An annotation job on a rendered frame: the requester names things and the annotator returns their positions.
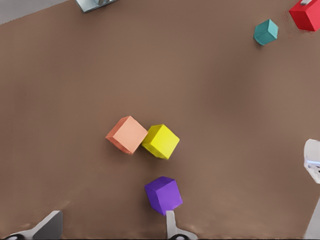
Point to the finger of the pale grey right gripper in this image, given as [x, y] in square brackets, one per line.
[305, 2]

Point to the red wooden cube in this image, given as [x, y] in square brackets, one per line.
[306, 15]

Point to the teal wooden cube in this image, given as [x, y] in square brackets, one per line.
[265, 32]

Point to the orange wooden cube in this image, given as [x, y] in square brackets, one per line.
[128, 134]

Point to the yellow wooden cube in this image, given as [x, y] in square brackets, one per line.
[161, 141]

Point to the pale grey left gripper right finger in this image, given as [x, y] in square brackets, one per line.
[171, 227]

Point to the purple wooden cube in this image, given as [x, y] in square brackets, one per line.
[163, 195]

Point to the silver frame post foot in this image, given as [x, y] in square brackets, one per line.
[93, 4]

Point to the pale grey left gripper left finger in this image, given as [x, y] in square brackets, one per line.
[47, 226]

